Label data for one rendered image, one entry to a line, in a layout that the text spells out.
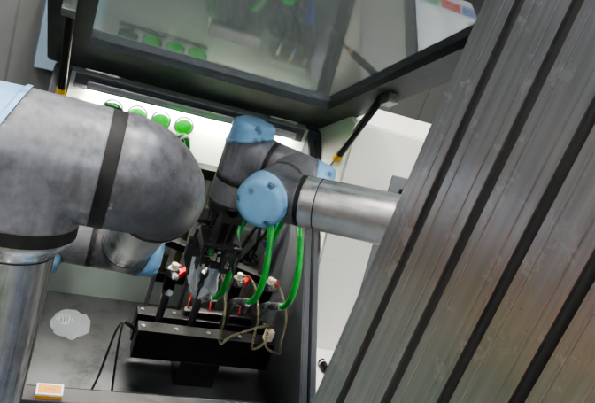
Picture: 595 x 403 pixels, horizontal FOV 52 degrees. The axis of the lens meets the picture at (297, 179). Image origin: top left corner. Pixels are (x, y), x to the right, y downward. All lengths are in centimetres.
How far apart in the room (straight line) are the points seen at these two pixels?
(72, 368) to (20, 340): 94
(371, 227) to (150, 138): 37
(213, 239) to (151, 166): 50
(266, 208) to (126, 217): 31
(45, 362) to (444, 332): 127
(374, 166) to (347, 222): 72
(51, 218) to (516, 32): 41
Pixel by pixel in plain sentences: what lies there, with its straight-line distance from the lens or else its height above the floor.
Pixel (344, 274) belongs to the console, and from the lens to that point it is 159.
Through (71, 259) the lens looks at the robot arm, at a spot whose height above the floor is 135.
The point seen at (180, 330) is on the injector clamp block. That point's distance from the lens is 152.
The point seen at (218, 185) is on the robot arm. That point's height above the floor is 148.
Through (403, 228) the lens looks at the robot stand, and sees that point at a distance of 47.
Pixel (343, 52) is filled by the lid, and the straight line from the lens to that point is 120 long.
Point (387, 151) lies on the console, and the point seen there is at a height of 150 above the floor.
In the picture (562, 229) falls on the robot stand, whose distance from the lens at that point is 37.
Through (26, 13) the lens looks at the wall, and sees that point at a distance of 297.
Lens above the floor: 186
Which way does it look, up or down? 19 degrees down
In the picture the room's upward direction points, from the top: 20 degrees clockwise
